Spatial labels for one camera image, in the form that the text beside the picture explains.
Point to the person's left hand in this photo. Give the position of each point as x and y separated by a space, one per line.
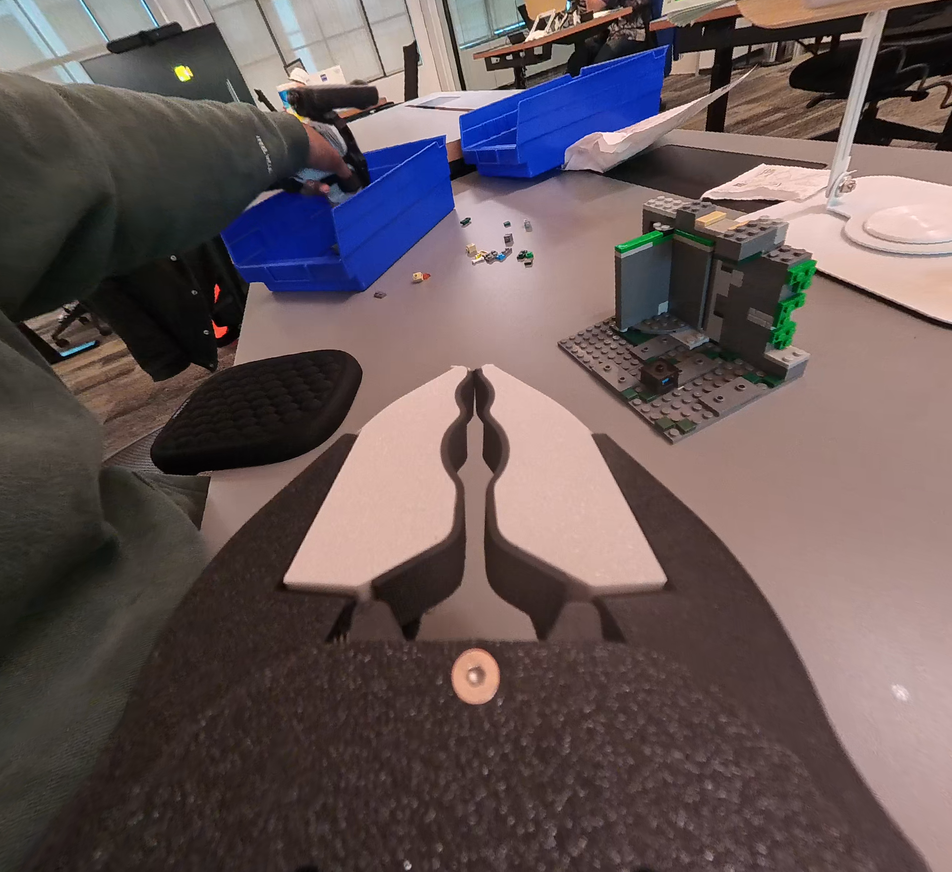
323 154

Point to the black office chair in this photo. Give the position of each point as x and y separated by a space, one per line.
855 69

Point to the black chair back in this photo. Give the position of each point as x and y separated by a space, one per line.
410 69

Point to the black monitor on stand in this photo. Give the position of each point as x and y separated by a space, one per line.
208 61

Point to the grey toy brick building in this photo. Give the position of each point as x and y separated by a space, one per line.
669 277

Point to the grey background table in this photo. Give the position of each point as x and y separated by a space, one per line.
416 117

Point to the grey desk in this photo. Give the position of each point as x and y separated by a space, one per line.
520 322

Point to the printed instruction sheet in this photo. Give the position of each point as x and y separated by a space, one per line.
766 182

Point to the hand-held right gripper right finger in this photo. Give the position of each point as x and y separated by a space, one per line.
580 515

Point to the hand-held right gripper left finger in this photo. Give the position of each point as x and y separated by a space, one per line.
372 515

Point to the person's left forearm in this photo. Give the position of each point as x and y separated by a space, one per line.
149 173

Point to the black jacket on chair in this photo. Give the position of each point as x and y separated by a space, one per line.
171 307

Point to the crumpled white paper bag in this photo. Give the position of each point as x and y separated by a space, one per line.
617 147

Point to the blue plastic bin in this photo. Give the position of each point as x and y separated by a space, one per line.
394 232
580 113

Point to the pile of small loose bricks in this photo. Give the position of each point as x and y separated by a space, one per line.
524 255

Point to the wooden background desk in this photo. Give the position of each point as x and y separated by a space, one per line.
692 20
520 45

